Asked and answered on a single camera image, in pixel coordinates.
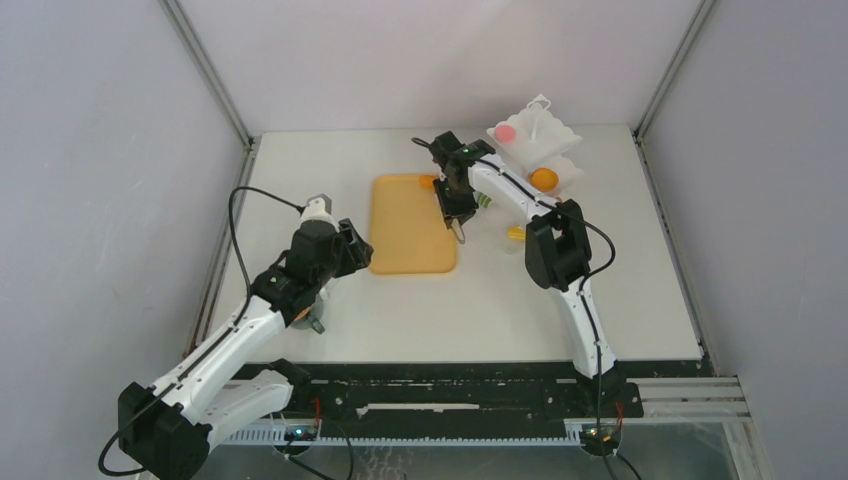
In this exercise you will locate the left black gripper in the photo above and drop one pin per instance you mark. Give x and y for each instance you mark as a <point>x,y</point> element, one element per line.
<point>357,252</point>

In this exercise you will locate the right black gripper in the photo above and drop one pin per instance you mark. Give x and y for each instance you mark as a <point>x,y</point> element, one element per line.
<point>452,209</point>

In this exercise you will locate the green layered cake slice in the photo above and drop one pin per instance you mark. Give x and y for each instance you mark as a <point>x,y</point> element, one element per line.
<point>484,201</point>

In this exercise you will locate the pink handled metal tongs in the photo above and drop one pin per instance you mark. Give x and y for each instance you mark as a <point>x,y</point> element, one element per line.
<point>458,232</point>

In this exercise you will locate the yellow serving tray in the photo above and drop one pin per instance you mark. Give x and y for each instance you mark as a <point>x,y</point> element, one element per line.
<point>407,231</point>

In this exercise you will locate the yellow cream cake slice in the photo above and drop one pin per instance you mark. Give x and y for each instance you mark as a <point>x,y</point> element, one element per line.
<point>516,234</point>

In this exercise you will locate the orange round tart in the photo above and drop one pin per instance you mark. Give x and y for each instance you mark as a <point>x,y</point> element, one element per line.
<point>544,180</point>

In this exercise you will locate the white three tier stand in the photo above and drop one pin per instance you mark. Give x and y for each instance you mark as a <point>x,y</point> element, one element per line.
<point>525,141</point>

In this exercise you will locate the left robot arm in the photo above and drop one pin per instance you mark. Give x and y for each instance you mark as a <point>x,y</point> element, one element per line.
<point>170,427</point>

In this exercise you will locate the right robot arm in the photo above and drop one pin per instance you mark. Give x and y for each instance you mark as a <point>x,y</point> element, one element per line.
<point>557,250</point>

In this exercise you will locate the grey mug with rattan lid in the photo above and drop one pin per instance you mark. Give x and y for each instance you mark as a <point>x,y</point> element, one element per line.
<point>312,318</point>

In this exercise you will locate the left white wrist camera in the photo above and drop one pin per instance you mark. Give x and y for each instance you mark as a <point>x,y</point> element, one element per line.
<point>318,208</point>

